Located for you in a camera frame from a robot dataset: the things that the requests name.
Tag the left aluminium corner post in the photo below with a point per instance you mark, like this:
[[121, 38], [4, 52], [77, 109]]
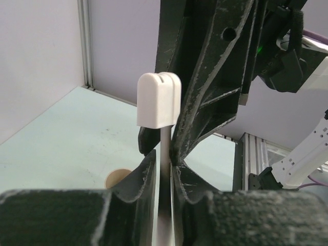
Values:
[[86, 41]]

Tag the aluminium frame rail front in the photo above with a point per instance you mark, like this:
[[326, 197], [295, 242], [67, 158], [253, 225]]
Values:
[[253, 155]]

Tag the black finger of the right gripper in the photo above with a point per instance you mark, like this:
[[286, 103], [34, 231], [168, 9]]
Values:
[[172, 24]]

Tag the beige plastic cup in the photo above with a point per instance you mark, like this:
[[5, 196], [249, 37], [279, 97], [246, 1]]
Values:
[[115, 177]]

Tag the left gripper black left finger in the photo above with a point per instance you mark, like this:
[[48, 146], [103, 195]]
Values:
[[121, 215]]

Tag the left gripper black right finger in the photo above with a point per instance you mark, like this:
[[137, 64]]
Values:
[[206, 216]]

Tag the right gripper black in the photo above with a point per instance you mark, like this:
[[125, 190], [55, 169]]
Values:
[[211, 99]]

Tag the white toothbrush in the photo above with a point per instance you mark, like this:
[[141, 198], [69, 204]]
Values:
[[158, 107]]

